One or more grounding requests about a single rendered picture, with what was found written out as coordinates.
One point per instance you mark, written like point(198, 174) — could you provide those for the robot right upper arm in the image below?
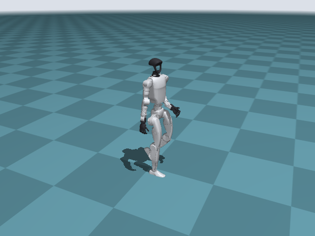
point(146, 88)

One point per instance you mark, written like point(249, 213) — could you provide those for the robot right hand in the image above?
point(143, 126)

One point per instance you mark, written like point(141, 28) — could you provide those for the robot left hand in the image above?
point(175, 110)

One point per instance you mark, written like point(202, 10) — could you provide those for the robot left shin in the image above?
point(163, 142)

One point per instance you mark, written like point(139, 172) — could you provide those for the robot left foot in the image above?
point(147, 150)

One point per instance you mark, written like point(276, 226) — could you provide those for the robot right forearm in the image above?
point(143, 111)

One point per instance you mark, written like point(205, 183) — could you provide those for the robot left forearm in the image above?
point(166, 103)

